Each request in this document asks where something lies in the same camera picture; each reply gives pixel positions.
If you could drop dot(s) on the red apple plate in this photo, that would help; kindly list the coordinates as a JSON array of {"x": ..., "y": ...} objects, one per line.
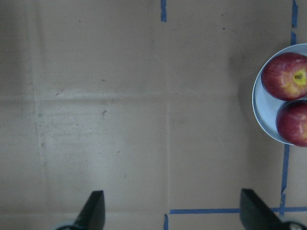
[
  {"x": 291, "y": 122},
  {"x": 284, "y": 77}
]

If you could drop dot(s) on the red apple plate front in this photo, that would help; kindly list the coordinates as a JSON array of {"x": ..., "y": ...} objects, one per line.
[{"x": 291, "y": 122}]

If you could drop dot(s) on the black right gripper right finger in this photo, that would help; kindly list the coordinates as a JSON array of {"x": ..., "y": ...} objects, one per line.
[{"x": 256, "y": 215}]

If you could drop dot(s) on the light blue plate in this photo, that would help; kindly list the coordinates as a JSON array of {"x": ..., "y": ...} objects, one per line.
[{"x": 265, "y": 107}]

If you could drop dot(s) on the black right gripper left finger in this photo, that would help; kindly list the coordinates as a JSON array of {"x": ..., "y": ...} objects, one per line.
[{"x": 92, "y": 215}]

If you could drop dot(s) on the red apple plate left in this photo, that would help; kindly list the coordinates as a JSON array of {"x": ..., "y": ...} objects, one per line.
[{"x": 284, "y": 77}]

